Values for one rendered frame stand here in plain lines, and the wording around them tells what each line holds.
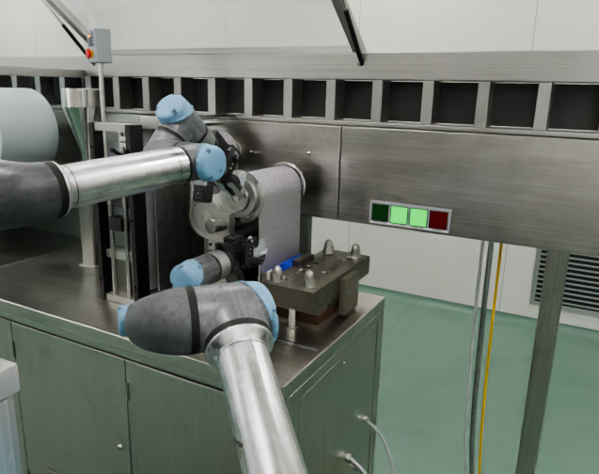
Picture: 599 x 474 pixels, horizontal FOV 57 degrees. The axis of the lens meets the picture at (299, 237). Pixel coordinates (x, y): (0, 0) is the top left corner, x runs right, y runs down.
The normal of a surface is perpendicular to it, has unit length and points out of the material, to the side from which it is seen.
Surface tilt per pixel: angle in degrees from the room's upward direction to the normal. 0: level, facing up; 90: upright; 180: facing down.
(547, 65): 90
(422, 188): 90
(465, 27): 90
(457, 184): 90
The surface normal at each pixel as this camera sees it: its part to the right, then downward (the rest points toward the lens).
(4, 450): 0.90, 0.13
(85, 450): -0.48, 0.22
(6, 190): 0.29, -0.07
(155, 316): -0.40, -0.28
